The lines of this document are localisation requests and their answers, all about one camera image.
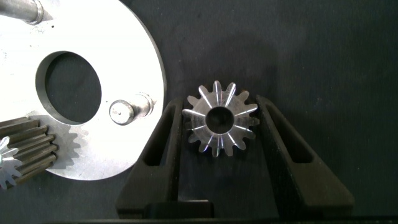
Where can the dark mat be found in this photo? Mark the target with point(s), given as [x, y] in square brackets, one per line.
[311, 46]

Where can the round white carrier plate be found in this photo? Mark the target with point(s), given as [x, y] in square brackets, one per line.
[130, 62]

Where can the small steel planetary gear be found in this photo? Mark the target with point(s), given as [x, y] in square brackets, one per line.
[31, 146]
[237, 134]

